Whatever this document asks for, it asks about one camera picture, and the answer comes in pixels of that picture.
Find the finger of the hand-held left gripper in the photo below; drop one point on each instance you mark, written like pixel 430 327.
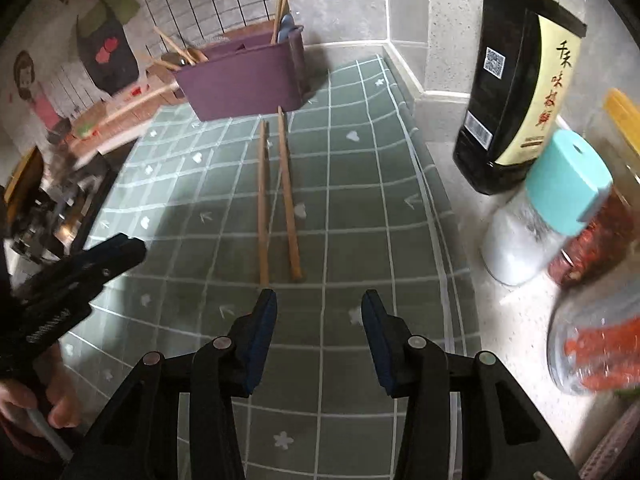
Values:
pixel 95 255
pixel 120 260

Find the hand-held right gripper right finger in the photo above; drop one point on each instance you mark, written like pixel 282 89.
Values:
pixel 377 340

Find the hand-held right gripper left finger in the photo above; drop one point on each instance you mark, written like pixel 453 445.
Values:
pixel 260 340

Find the purple utensil holder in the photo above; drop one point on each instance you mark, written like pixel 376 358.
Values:
pixel 240 85

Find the person's left hand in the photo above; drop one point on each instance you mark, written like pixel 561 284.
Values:
pixel 55 395

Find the golden pot lid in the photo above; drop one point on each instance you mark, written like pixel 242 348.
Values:
pixel 25 175

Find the green grid table mat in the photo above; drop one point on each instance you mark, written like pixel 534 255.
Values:
pixel 350 185

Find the salt shaker with teal lid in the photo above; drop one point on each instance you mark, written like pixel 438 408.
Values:
pixel 520 245

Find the round clear jar red chili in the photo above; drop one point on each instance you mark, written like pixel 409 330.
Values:
pixel 600 355

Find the dark ribbed object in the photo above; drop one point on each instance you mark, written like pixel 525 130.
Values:
pixel 617 440

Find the tall clear jar red chili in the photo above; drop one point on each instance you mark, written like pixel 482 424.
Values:
pixel 615 225

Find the blue plastic spoon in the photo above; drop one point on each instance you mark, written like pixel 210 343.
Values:
pixel 286 30

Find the dark soy sauce bottle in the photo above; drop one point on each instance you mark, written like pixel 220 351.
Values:
pixel 505 85

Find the cartoon kitchen wall sticker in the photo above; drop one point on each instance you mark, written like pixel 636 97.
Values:
pixel 105 55

